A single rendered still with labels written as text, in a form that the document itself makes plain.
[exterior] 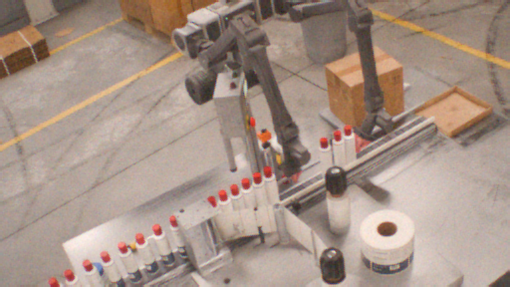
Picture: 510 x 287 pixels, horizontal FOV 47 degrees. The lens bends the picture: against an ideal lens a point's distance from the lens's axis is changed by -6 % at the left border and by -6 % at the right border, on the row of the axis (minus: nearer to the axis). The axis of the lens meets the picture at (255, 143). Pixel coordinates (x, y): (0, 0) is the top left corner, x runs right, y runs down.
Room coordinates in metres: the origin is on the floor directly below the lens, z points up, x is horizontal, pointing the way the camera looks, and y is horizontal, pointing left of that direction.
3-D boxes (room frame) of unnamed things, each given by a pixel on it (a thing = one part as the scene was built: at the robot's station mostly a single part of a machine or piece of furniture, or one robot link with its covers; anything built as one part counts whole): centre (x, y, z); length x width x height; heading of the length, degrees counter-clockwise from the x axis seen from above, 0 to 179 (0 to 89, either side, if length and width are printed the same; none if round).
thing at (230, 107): (1.98, 0.05, 1.38); 0.17 x 0.10 x 0.19; 169
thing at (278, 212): (1.72, -0.03, 0.97); 0.05 x 0.05 x 0.19
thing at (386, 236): (1.52, -0.40, 0.95); 0.20 x 0.20 x 0.14
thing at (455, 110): (2.35, -0.99, 0.85); 0.30 x 0.26 x 0.04; 114
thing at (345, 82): (2.49, -0.58, 0.99); 0.30 x 0.24 x 0.27; 107
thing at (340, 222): (1.72, -0.26, 1.03); 0.09 x 0.09 x 0.30
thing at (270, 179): (1.92, -0.02, 0.98); 0.05 x 0.05 x 0.20
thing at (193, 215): (1.68, 0.27, 1.14); 0.14 x 0.11 x 0.01; 114
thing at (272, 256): (1.49, -0.15, 0.86); 0.80 x 0.67 x 0.05; 114
